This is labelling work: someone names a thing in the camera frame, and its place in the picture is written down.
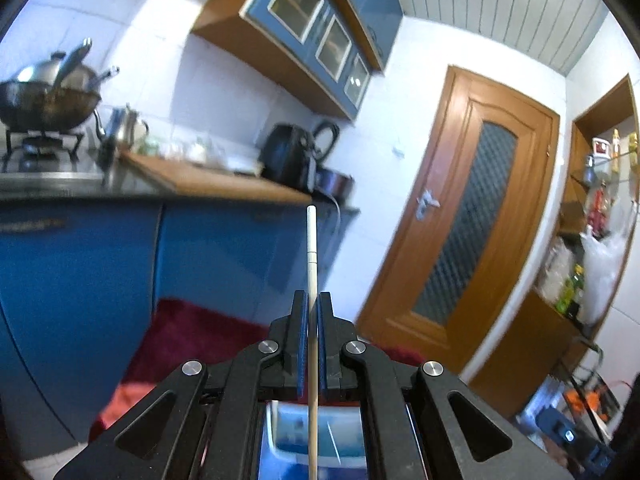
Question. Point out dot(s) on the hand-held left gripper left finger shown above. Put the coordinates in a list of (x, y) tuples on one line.
[(301, 350)]

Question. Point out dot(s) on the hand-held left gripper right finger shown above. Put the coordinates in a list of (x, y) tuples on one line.
[(324, 350)]

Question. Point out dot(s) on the blue utensil holder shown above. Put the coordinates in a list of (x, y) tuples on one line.
[(287, 435)]

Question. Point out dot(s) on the white chopstick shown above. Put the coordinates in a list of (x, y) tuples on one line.
[(312, 260)]

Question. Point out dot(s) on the red printed blanket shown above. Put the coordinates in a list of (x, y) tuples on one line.
[(190, 340)]

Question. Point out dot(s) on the black rice cooker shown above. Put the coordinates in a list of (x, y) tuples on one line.
[(335, 182)]

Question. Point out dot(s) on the wooden cutting board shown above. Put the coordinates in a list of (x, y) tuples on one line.
[(210, 182)]

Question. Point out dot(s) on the black air fryer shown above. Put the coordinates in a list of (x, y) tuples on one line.
[(287, 155)]

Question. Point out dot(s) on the white dish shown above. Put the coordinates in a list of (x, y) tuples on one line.
[(235, 161)]

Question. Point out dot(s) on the wooden shelf unit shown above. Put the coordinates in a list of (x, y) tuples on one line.
[(545, 325)]

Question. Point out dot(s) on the wooden door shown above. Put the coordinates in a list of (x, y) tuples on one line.
[(445, 160)]

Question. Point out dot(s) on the clear food container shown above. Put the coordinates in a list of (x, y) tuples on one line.
[(172, 149), (199, 149)]

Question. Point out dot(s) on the blue base cabinet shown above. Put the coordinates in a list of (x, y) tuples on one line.
[(75, 285)]

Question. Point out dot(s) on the green bowl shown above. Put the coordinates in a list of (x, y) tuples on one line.
[(147, 147)]

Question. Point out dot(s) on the green bottle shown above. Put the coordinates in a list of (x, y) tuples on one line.
[(575, 290)]

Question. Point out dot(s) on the steel kettle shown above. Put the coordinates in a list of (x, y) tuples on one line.
[(122, 127)]

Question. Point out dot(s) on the white plastic bag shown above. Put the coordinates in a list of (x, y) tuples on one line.
[(600, 270)]

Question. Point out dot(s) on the gas stove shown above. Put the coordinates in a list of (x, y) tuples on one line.
[(35, 152)]

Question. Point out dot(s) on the dark wok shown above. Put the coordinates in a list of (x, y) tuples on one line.
[(45, 107)]

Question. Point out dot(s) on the yellow bottle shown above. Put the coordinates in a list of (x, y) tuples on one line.
[(617, 142)]

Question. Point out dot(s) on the steel ladle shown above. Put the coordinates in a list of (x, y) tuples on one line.
[(72, 60)]

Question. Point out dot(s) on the steel pot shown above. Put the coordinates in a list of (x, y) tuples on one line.
[(37, 72)]

